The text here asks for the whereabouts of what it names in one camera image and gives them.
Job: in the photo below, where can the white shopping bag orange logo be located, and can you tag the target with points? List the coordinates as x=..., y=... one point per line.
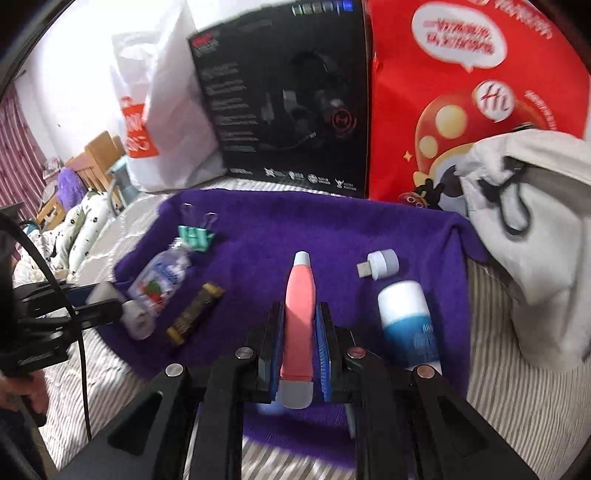
x=175, y=115

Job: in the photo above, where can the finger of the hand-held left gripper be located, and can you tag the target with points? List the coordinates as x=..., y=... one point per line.
x=99, y=311
x=85, y=294

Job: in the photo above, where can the purple towel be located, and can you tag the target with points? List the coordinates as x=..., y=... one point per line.
x=277, y=230

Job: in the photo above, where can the clear plastic bottle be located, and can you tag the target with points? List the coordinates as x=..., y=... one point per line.
x=159, y=277

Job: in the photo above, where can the teal jug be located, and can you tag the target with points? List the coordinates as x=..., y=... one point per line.
x=123, y=173

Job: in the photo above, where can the purple plush toy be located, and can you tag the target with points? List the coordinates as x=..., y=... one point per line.
x=71, y=184

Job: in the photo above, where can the white USB night light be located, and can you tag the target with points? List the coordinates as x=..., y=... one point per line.
x=385, y=263

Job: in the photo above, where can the white and blue lotion bottle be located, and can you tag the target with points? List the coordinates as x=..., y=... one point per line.
x=401, y=314

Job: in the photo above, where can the white tape roll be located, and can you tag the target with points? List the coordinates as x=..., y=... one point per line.
x=138, y=323

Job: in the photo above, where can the red striped curtain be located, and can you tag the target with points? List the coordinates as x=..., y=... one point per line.
x=18, y=152

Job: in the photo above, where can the red printed bag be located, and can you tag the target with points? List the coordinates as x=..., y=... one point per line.
x=415, y=69

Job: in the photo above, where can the green binder clip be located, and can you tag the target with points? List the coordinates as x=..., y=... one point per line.
x=196, y=237

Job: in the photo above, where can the person's left forearm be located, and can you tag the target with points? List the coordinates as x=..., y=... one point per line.
x=14, y=443

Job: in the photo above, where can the black cardboard box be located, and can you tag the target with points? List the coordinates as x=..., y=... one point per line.
x=277, y=69

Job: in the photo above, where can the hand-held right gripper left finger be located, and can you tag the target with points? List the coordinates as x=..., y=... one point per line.
x=277, y=355

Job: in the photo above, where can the white charger plug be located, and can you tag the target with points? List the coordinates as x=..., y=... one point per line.
x=105, y=291

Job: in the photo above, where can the wooden chair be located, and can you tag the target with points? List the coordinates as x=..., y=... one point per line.
x=99, y=147

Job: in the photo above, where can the white printed blanket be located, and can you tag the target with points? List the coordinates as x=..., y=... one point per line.
x=87, y=226

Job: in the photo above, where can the black and gold tube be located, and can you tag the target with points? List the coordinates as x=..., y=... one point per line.
x=194, y=314

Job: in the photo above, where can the person's left hand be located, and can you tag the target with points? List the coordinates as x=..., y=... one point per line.
x=32, y=392

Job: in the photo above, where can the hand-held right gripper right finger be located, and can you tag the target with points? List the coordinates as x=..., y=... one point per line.
x=323, y=364

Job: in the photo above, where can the pink tube with grey ends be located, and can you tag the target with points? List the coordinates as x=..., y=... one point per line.
x=298, y=323

